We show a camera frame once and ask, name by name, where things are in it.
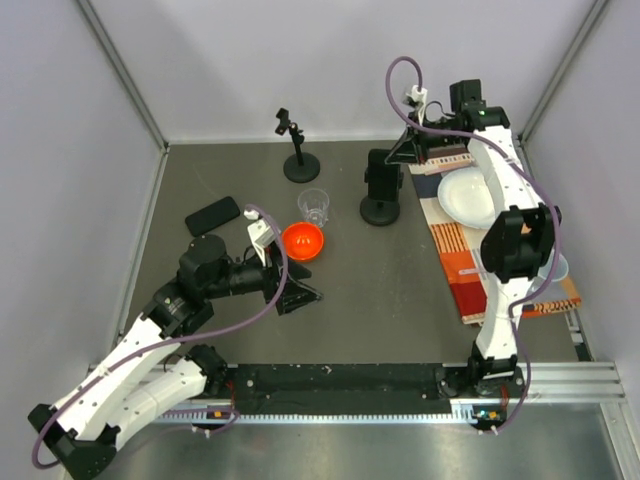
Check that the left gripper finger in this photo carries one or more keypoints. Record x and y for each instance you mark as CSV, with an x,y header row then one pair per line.
x,y
296,295
297,270

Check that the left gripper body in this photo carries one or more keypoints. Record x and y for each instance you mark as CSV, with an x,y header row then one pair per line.
x,y
268,274

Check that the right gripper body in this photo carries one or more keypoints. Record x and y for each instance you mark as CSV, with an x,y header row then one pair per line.
x,y
423,135

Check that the black phone stand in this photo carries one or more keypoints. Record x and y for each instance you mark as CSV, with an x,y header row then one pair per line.
x,y
381,207
301,167

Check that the black phone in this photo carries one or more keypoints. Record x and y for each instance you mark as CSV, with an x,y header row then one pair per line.
x,y
383,181
212,216

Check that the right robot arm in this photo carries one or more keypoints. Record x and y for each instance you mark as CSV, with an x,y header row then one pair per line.
x,y
523,237

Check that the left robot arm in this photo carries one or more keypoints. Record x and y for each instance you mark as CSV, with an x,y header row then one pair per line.
x,y
161,361

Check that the black phone on table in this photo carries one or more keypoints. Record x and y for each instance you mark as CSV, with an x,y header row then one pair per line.
x,y
212,216

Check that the orange bowl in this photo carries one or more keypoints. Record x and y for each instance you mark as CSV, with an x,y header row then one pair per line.
x,y
303,241

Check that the clear plastic cup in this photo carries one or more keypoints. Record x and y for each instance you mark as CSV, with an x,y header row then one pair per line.
x,y
314,204

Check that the white paper plate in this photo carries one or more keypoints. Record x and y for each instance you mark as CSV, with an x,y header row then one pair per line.
x,y
465,197

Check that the patterned cloth mat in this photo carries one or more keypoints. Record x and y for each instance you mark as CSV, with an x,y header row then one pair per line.
x,y
458,246

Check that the pale blue cup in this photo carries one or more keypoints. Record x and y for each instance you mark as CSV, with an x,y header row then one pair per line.
x,y
560,273

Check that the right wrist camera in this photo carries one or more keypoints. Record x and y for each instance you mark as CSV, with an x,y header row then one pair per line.
x,y
417,98

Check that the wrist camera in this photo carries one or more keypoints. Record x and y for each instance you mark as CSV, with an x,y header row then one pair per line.
x,y
417,98
261,233

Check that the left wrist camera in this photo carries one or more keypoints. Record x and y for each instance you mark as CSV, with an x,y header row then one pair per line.
x,y
261,233

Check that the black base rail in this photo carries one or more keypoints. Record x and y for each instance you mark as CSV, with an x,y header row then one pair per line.
x,y
337,389

